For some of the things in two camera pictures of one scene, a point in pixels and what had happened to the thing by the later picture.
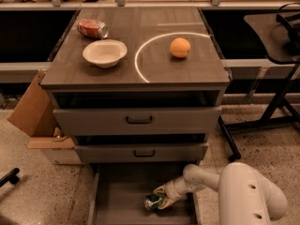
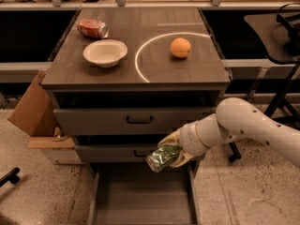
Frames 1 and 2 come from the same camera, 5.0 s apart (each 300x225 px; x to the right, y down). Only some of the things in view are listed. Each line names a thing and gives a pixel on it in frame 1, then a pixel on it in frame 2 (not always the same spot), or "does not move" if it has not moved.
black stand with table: x=277 y=35 does not move
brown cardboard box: x=36 y=115 does not move
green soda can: x=153 y=201 → x=159 y=158
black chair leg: x=10 y=176 does not move
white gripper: x=172 y=189 → x=187 y=139
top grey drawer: x=137 y=121 does not move
